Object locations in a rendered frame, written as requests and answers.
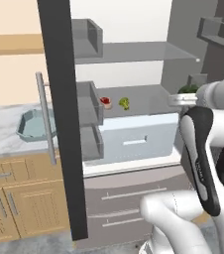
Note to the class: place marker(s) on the grey glass fridge shelf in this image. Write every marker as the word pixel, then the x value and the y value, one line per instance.
pixel 147 99
pixel 134 52

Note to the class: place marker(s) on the wooden wall shelf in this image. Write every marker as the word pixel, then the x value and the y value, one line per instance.
pixel 11 44

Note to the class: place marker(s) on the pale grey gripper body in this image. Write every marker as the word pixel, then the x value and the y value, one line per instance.
pixel 182 100

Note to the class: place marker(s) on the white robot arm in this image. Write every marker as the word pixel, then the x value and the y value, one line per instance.
pixel 223 129

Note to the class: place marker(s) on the white fridge crisper drawer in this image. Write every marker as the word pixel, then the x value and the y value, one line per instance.
pixel 137 139

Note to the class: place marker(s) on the dark grey fridge door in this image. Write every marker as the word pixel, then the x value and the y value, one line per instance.
pixel 221 63
pixel 62 115

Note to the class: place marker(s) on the yellow-green broccoli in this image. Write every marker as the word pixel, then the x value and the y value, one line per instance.
pixel 124 103

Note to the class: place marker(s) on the grey fridge door bin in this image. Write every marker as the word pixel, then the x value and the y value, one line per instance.
pixel 90 104
pixel 92 144
pixel 88 38
pixel 197 79
pixel 218 33

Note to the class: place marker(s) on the wooden drawer front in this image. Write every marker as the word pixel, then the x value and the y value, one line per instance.
pixel 24 170

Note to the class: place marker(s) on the grey open fridge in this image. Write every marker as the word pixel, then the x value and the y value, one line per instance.
pixel 183 29

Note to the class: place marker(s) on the teal tupperware container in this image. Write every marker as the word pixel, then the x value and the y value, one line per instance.
pixel 34 127

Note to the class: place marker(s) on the dark green broccoli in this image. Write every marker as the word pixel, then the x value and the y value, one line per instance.
pixel 187 89

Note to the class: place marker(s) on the grey freezer drawer front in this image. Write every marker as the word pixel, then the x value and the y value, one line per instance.
pixel 117 205

